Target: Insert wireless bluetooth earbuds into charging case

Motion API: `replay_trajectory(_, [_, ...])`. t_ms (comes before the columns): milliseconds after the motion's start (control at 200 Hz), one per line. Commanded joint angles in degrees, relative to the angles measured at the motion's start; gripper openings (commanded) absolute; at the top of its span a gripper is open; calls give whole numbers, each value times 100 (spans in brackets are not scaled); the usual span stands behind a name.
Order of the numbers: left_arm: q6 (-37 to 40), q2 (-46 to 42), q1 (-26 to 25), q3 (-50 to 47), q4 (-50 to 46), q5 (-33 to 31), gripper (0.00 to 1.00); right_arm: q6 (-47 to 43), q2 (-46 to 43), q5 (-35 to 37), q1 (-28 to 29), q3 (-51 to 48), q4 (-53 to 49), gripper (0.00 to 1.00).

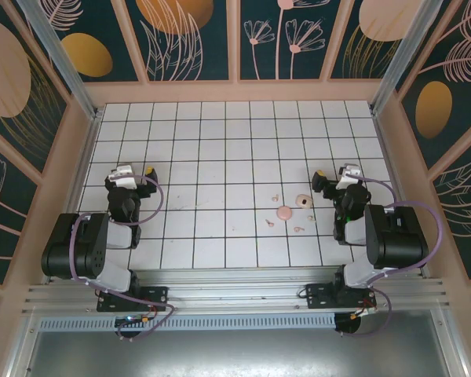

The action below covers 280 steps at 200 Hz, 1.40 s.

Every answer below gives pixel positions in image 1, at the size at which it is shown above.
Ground grey metal sheet panel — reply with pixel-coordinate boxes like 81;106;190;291
7;309;471;377

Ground grey slotted cable duct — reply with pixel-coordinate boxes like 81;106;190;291
37;312;337;331

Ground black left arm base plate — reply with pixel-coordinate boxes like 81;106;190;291
97;286;170;313

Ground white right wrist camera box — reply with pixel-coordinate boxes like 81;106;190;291
336;163;361;190

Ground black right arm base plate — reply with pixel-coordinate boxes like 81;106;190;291
305;282;378;311

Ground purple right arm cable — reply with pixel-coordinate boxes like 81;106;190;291
339;176;444;339

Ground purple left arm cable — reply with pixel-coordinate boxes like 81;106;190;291
69;175;177;342

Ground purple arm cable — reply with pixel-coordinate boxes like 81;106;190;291
69;175;177;342
339;176;444;339

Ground aluminium mounting rail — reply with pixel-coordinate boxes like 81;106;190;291
21;269;452;315

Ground aluminium corner post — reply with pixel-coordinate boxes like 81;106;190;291
368;0;444;115
15;0;103;121

